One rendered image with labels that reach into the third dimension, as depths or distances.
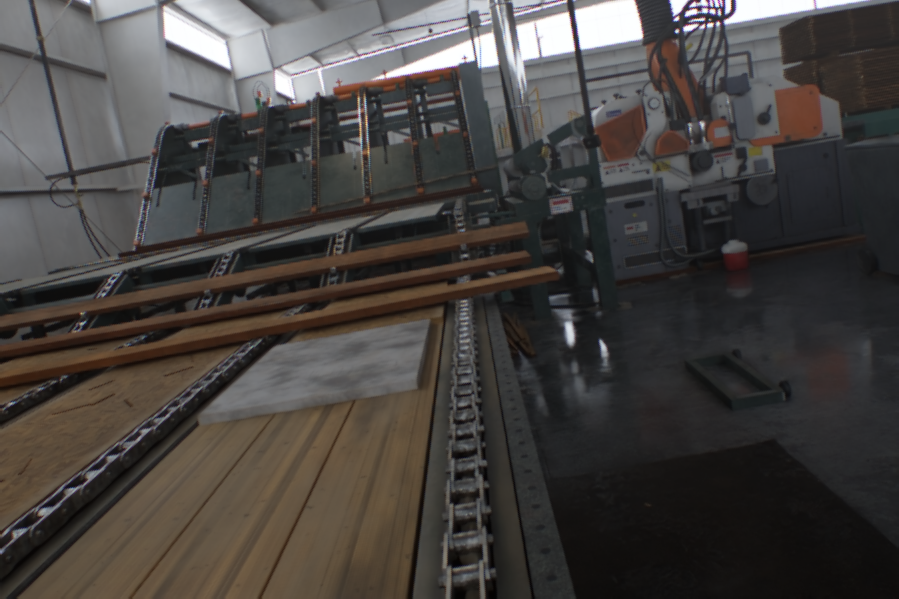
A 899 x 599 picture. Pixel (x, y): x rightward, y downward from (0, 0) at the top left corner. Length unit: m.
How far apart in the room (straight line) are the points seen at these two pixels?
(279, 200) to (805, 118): 5.45
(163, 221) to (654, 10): 5.73
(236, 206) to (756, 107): 5.52
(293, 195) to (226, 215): 0.78
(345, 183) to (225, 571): 7.25
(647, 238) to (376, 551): 5.88
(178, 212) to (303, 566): 7.83
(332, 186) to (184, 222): 1.73
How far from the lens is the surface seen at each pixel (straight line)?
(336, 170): 8.20
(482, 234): 3.30
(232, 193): 8.46
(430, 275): 2.67
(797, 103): 7.21
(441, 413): 1.24
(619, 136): 6.51
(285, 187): 8.24
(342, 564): 0.86
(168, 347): 2.29
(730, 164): 6.96
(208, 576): 0.93
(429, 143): 8.20
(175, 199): 8.75
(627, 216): 6.53
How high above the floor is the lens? 1.21
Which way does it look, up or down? 8 degrees down
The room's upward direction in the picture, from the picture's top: 10 degrees counter-clockwise
